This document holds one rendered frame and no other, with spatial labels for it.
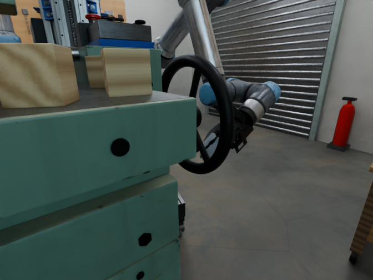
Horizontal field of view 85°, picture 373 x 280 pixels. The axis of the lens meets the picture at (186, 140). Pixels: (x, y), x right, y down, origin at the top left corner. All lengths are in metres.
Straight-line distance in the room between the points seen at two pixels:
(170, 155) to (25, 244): 0.14
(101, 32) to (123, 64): 0.20
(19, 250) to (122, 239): 0.09
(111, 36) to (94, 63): 0.11
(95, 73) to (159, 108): 0.16
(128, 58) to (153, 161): 0.10
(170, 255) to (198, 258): 0.91
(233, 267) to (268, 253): 0.22
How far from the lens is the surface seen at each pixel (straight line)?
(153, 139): 0.17
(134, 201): 0.23
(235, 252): 1.26
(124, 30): 0.42
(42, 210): 0.23
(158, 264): 0.31
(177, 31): 0.99
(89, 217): 0.22
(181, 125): 0.18
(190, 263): 1.20
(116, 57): 0.20
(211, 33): 0.72
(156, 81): 0.42
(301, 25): 3.26
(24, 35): 3.68
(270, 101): 0.72
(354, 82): 3.02
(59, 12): 1.14
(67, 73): 0.18
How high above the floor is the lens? 0.93
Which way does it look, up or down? 20 degrees down
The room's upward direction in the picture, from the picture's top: straight up
